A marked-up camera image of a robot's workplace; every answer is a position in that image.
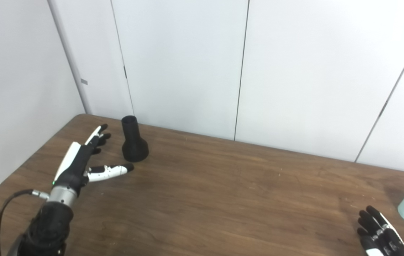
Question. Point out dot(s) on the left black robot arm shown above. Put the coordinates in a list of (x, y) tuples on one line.
[(47, 227)]

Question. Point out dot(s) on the left white-black robot hand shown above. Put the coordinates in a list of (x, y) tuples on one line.
[(75, 167)]

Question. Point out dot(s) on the right white-black robot hand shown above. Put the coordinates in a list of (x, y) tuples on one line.
[(383, 243)]

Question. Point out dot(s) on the black flared nozzle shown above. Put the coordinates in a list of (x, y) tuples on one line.
[(134, 147)]

